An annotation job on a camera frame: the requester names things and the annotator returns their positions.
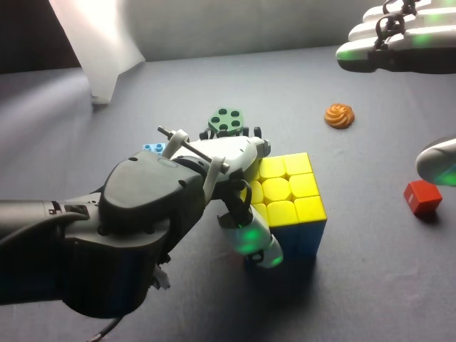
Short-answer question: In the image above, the green pentagon block with holes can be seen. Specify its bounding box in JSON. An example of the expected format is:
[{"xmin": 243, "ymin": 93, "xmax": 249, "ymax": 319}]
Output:
[{"xmin": 207, "ymin": 108, "xmax": 249, "ymax": 137}]

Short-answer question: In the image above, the orange square block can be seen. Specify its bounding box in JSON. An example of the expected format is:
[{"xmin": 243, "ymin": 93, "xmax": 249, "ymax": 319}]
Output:
[{"xmin": 403, "ymin": 180, "xmax": 443, "ymax": 217}]

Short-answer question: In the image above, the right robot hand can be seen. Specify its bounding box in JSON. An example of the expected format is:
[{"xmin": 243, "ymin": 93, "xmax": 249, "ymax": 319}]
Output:
[{"xmin": 335, "ymin": 0, "xmax": 456, "ymax": 187}]

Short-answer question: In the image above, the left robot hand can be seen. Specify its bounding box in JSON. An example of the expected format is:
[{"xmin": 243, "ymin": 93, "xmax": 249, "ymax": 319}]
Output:
[{"xmin": 167, "ymin": 125, "xmax": 285, "ymax": 269}]

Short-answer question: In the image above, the grey table cloth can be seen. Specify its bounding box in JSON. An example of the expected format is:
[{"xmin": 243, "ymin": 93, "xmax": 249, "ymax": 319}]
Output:
[{"xmin": 0, "ymin": 44, "xmax": 456, "ymax": 342}]

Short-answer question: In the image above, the multicoloured puzzle cube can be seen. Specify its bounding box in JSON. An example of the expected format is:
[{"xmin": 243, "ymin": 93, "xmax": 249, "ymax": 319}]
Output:
[{"xmin": 244, "ymin": 152, "xmax": 328, "ymax": 274}]

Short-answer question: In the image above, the white sheet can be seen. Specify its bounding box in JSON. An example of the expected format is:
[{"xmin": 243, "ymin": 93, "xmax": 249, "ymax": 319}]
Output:
[{"xmin": 48, "ymin": 0, "xmax": 378, "ymax": 105}]

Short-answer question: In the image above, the light blue toy brick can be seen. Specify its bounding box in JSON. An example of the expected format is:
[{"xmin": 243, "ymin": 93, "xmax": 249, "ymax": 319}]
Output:
[{"xmin": 142, "ymin": 142, "xmax": 167, "ymax": 156}]

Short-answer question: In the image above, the orange swirl cookie toy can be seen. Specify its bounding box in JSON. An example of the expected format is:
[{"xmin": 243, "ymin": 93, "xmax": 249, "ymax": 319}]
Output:
[{"xmin": 323, "ymin": 102, "xmax": 357, "ymax": 129}]

